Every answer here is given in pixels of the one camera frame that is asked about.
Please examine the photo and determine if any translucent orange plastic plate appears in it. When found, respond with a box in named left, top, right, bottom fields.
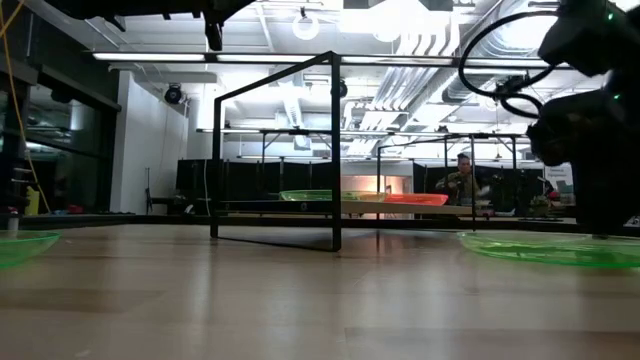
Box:
left=383, top=193, right=450, bottom=207

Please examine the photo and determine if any yellow bin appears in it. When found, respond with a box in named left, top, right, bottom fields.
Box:
left=24, top=185, right=42, bottom=217

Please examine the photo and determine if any white wall poster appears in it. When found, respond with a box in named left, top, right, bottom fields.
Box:
left=544, top=164, right=576, bottom=204

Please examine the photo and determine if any black background rig frame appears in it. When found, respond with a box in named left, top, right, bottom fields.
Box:
left=196, top=126, right=532, bottom=167

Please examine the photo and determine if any translucent green plastic plate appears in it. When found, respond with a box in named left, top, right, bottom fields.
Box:
left=456, top=231, right=640, bottom=270
left=0, top=229, right=63, bottom=270
left=278, top=189, right=389, bottom=203

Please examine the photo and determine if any long LED light bar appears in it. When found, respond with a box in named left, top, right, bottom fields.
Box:
left=91, top=51, right=572, bottom=70

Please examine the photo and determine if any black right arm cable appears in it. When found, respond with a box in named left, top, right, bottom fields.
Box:
left=456, top=9, right=564, bottom=122

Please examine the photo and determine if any yellow cable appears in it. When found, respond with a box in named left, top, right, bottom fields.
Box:
left=0, top=0, right=52, bottom=215

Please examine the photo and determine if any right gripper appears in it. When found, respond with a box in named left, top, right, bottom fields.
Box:
left=525, top=87, right=640, bottom=237

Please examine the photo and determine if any cardboard box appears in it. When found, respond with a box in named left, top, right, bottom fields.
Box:
left=209, top=49, right=477, bottom=254

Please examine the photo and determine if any black aluminium rig frame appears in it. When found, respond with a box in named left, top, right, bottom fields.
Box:
left=0, top=213, right=640, bottom=234

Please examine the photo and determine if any person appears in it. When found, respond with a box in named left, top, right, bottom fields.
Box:
left=434, top=152, right=492, bottom=208

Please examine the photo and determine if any round white ceiling lamp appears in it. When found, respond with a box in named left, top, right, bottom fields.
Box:
left=291, top=8, right=322, bottom=42

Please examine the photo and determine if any black partition screen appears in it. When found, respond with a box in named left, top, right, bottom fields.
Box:
left=412, top=162, right=547, bottom=202
left=174, top=158, right=332, bottom=202

